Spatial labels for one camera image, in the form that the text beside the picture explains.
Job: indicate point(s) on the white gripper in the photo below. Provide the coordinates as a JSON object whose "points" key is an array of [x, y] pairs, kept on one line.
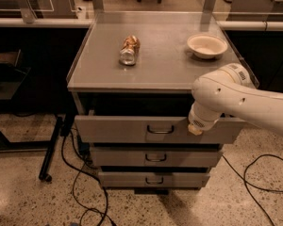
{"points": [[200, 121]]}

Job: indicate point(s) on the grey top drawer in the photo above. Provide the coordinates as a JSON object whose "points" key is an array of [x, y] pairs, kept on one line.
{"points": [[139, 129]]}

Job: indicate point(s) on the grey drawer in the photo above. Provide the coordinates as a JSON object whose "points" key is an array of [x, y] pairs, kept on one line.
{"points": [[141, 157], [153, 179], [139, 129]]}

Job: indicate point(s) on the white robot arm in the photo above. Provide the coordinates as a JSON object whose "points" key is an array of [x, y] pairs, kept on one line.
{"points": [[229, 90]]}

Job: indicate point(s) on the grey drawer cabinet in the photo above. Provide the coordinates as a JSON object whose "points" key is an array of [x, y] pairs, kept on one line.
{"points": [[158, 85]]}

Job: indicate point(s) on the grey bottom drawer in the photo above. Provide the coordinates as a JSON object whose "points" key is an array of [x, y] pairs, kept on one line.
{"points": [[153, 179]]}

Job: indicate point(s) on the grey middle drawer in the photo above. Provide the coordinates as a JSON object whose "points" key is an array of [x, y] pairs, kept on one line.
{"points": [[141, 157]]}

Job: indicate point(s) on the white bowl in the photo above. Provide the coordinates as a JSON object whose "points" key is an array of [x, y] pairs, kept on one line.
{"points": [[207, 46]]}

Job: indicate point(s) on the crushed orange soda can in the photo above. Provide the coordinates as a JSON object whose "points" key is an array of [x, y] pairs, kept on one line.
{"points": [[130, 50]]}

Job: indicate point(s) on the white horizontal rail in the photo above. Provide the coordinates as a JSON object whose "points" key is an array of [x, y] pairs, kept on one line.
{"points": [[74, 23]]}

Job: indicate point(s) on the black side table frame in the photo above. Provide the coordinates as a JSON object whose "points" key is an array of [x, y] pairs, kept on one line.
{"points": [[13, 76]]}

